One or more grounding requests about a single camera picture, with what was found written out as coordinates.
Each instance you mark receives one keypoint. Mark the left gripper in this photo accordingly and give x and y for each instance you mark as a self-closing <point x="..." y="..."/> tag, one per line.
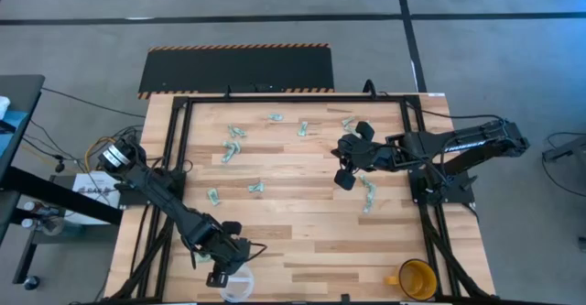
<point x="229" y="255"/>

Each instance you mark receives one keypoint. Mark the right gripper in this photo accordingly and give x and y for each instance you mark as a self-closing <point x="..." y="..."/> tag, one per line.
<point x="377" y="157"/>

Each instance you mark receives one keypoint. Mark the green white sweetener packet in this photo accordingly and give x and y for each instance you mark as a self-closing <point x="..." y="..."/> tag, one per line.
<point x="236" y="147"/>
<point x="256" y="187"/>
<point x="213" y="197"/>
<point x="275" y="117"/>
<point x="202" y="258"/>
<point x="302" y="128"/>
<point x="367" y="204"/>
<point x="241" y="133"/>
<point x="233" y="131"/>
<point x="227" y="154"/>
<point x="348" y="121"/>
<point x="350" y="130"/>
<point x="367" y="184"/>

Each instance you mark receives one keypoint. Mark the clear plastic cup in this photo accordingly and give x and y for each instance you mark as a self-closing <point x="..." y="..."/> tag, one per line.
<point x="240" y="289"/>

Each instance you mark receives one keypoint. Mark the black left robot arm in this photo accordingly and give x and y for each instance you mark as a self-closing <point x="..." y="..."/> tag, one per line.
<point x="151" y="181"/>

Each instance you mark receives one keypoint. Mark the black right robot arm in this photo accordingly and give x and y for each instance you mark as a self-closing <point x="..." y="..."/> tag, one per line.
<point x="476" y="142"/>

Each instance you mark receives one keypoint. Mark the black box device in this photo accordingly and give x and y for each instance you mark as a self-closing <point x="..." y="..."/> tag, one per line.
<point x="249" y="88"/>

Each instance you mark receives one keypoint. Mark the yellow mug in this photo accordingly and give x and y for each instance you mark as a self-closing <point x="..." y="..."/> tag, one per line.
<point x="417" y="279"/>

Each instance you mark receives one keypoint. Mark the black hazard-striped floor mat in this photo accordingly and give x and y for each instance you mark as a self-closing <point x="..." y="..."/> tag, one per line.
<point x="238" y="69"/>

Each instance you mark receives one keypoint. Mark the white printed paper sheet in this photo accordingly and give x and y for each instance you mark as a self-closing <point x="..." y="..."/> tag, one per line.
<point x="91" y="192"/>

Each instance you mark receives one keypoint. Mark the clear glass jar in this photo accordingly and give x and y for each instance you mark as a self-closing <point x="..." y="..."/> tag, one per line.
<point x="51" y="225"/>

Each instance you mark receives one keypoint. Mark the black power plug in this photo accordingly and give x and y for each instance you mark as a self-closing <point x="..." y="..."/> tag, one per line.
<point x="59" y="165"/>

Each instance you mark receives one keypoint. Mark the clear bottle white cap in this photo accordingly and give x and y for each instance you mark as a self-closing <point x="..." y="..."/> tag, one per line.
<point x="28" y="206"/>
<point x="26" y="223"/>

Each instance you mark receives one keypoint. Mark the black equipment stand foot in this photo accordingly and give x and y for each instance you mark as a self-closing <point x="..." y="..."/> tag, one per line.
<point x="567" y="149"/>

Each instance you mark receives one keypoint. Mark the blue flat item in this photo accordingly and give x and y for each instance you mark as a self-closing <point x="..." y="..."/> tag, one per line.
<point x="11" y="126"/>

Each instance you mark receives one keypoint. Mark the black side desk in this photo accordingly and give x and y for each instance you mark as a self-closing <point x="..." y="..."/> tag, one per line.
<point x="18" y="94"/>

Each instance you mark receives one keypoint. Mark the white cloth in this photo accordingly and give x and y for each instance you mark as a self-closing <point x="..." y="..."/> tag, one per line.
<point x="3" y="105"/>

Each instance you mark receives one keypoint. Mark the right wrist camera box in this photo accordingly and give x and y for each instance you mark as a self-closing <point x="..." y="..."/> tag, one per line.
<point x="353" y="151"/>

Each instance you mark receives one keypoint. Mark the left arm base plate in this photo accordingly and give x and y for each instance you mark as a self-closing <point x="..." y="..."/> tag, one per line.
<point x="133" y="198"/>

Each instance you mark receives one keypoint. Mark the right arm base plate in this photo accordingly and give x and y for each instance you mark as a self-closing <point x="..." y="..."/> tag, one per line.
<point x="462" y="196"/>

